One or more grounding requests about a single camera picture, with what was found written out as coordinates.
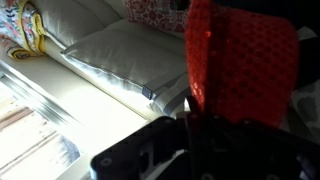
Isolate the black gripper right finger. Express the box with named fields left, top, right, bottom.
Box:
left=189, top=98, right=320, bottom=180

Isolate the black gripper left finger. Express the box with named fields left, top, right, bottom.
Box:
left=90, top=116, right=190, bottom=180

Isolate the red sequin hat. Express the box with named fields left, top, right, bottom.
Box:
left=185, top=0, right=299, bottom=127

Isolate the grey white patterned pillow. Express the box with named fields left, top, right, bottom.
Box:
left=280, top=80, right=320, bottom=144

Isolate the cream sofa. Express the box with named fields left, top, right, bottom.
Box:
left=0, top=0, right=201, bottom=158

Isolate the white square cushion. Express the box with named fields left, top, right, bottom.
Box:
left=61, top=29, right=190, bottom=116

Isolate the red patterned folded cloth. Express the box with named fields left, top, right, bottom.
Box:
left=125, top=0, right=191, bottom=33

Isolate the floral yellow folded blanket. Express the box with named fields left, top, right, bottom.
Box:
left=0, top=0, right=46, bottom=60

